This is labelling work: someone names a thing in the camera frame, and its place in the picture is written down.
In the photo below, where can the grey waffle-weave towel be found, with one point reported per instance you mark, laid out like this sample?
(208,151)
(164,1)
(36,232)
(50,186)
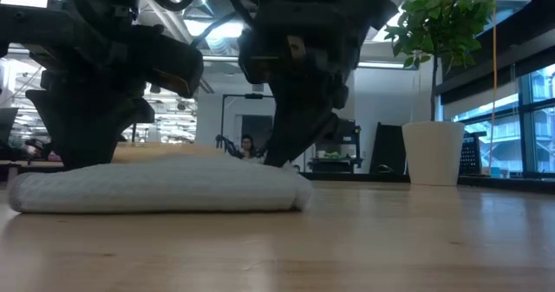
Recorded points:
(152,188)

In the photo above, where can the black perforated panel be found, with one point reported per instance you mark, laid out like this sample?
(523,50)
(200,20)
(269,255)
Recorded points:
(470,153)

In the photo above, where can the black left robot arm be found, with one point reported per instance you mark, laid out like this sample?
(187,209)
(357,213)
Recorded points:
(34,27)

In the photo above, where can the dark computer monitor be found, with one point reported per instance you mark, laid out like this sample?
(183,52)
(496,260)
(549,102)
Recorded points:
(8,125)

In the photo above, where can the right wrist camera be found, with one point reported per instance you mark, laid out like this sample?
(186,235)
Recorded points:
(258,58)

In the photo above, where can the small black background robot arm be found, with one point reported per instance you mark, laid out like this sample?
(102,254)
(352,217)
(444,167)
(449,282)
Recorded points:
(225,144)

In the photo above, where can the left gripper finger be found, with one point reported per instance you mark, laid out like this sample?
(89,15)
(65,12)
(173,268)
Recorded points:
(86,127)

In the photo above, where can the green leafy plant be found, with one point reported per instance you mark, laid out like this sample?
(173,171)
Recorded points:
(442,23)

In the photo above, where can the person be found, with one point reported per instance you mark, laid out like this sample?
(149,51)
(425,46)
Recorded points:
(247,144)

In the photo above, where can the black shelf cart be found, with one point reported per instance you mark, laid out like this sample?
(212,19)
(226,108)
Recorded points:
(347,162)

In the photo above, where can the white plant pot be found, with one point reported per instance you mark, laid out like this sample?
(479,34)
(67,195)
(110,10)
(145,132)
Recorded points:
(433,153)

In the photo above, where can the black computer mouse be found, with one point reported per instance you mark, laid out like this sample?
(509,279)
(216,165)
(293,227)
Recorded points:
(384,169)

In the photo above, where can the orange plastic basket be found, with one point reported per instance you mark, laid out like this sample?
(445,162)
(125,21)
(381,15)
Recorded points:
(173,150)

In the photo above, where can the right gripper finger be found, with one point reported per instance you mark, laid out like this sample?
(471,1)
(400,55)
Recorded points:
(299,118)

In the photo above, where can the black upright panel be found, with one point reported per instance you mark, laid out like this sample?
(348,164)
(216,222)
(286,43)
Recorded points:
(388,149)

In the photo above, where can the black overhead camera frame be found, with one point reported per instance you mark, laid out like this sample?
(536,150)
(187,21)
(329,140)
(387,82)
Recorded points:
(223,118)

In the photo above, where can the dark grey door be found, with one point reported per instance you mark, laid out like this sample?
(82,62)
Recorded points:
(258,125)

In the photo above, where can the large glass window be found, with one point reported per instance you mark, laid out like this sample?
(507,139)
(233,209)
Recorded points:
(537,131)

